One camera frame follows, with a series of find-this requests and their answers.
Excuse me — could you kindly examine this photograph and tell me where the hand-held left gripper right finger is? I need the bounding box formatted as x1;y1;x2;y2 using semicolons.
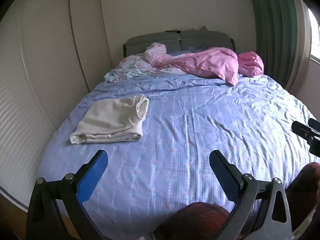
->
209;150;293;240

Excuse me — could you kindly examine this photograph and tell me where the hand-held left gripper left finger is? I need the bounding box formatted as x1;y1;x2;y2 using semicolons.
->
26;149;108;240

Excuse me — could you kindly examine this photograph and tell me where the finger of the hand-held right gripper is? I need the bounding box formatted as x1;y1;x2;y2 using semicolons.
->
308;118;320;131
291;120;320;154

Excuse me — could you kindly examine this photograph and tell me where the cream white towel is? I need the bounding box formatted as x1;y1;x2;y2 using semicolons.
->
69;94;150;145

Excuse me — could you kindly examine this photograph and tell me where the dark red knitted blanket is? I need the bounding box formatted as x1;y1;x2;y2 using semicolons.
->
286;162;320;233

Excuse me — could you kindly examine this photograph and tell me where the person's left leg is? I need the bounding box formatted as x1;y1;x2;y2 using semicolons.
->
152;202;232;240

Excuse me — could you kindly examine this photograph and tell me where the blue striped bed sheet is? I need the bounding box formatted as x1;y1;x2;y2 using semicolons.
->
37;75;320;240

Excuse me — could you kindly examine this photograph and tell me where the window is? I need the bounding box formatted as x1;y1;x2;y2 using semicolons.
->
306;7;320;63

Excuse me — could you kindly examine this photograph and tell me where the small crumpled pink pillow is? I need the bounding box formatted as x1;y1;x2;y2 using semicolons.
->
237;51;264;78

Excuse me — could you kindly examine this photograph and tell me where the green curtain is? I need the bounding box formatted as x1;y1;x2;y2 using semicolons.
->
246;0;313;93

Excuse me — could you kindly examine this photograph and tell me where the white wardrobe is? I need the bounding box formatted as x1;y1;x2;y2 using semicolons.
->
0;0;113;210

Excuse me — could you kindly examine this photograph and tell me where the large pink pillow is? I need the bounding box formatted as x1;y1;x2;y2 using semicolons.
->
155;47;239;86

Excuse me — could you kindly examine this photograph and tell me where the white floral blanket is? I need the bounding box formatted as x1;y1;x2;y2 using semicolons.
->
104;55;185;83

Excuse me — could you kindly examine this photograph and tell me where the grey padded headboard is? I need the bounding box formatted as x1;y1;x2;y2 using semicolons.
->
123;30;235;58

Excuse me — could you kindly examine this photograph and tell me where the pale pink floral pillow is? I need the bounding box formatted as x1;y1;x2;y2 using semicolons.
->
144;42;168;65

